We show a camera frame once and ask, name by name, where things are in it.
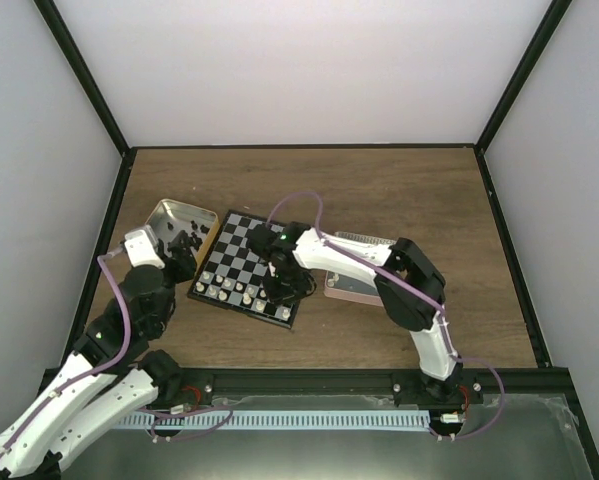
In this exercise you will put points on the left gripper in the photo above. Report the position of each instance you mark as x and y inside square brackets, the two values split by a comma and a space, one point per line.
[185, 260]

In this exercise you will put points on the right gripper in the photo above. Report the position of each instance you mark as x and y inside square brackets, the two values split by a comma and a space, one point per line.
[280, 297]

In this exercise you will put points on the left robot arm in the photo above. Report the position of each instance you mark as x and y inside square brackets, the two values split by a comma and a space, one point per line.
[111, 371]

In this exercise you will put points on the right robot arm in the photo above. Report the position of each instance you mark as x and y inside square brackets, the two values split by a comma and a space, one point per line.
[410, 287]

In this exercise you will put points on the black chess pieces pile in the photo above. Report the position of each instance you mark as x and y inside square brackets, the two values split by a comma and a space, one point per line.
[191, 235]

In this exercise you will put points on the yellow tin tray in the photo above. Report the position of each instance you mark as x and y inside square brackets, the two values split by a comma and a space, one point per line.
[169, 217]

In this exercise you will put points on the pink tin tray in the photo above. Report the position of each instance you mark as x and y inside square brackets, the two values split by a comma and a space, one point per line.
[354, 290]

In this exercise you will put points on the black and silver chessboard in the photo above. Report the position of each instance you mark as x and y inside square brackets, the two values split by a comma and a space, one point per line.
[230, 258]

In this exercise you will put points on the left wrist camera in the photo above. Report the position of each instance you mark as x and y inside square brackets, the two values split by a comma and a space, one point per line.
[141, 247]

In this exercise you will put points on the blue slotted cable duct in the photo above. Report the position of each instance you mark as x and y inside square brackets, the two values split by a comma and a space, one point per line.
[250, 420]

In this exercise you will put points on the left black frame post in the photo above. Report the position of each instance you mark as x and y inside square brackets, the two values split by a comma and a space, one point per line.
[70, 50]

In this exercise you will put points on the black frame post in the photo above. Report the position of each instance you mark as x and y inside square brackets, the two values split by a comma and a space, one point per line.
[70, 50]
[544, 32]

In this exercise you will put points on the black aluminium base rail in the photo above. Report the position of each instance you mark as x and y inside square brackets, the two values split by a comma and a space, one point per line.
[403, 386]

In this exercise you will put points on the right black frame post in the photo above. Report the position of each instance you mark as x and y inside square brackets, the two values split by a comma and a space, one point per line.
[544, 32]

